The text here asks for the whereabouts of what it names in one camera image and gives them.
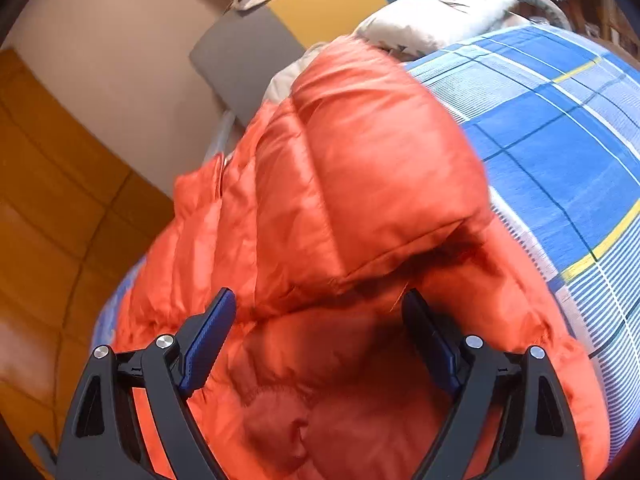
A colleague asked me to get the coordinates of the orange puffer jacket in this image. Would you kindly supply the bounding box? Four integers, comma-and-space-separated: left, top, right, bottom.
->
114, 38, 610, 479

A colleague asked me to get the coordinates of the wooden wardrobe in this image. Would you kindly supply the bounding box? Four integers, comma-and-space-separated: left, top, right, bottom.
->
1, 49, 172, 463

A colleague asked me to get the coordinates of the blue plaid bed sheet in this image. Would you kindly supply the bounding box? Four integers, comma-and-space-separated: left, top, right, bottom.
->
93, 25, 639, 468

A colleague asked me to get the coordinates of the beige quilted jacket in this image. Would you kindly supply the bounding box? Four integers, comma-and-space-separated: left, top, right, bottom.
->
262, 42, 328, 104

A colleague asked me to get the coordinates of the white printed pillow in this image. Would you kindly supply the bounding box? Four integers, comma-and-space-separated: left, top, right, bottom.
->
354, 0, 527, 61

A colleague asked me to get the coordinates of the grey yellow blue headboard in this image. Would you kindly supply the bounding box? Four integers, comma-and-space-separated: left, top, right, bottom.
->
190, 0, 395, 126

